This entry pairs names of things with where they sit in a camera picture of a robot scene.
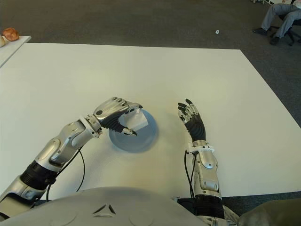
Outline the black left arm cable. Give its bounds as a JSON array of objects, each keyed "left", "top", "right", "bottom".
[{"left": 46, "top": 148, "right": 86, "bottom": 202}]

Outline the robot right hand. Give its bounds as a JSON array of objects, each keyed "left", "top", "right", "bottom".
[{"left": 177, "top": 98, "right": 208, "bottom": 143}]

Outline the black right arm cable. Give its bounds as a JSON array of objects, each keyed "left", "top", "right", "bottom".
[{"left": 184, "top": 150, "right": 197, "bottom": 201}]

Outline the red-brown round bread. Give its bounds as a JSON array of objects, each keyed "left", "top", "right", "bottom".
[{"left": 1, "top": 27, "right": 20, "bottom": 41}]

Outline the white side table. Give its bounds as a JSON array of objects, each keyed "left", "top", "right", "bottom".
[{"left": 0, "top": 35, "right": 32, "bottom": 69}]

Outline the black office chair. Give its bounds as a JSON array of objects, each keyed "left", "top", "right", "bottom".
[{"left": 270, "top": 14, "right": 301, "bottom": 47}]

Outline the seated person in jeans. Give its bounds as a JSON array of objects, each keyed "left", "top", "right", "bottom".
[{"left": 253, "top": 0, "right": 301, "bottom": 46}]

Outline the blue round plate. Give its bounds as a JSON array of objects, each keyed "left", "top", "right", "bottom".
[{"left": 108, "top": 110, "right": 160, "bottom": 153}]

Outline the grey robot torso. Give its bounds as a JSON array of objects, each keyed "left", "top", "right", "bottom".
[{"left": 0, "top": 186, "right": 210, "bottom": 226}]

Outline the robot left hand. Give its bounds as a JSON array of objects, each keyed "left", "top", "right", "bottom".
[{"left": 93, "top": 96, "right": 143, "bottom": 137}]

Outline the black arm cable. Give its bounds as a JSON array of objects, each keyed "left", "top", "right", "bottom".
[
  {"left": 46, "top": 148, "right": 86, "bottom": 202},
  {"left": 184, "top": 150, "right": 197, "bottom": 201}
]

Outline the white charger block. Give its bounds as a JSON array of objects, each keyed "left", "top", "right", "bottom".
[{"left": 123, "top": 108, "right": 148, "bottom": 131}]

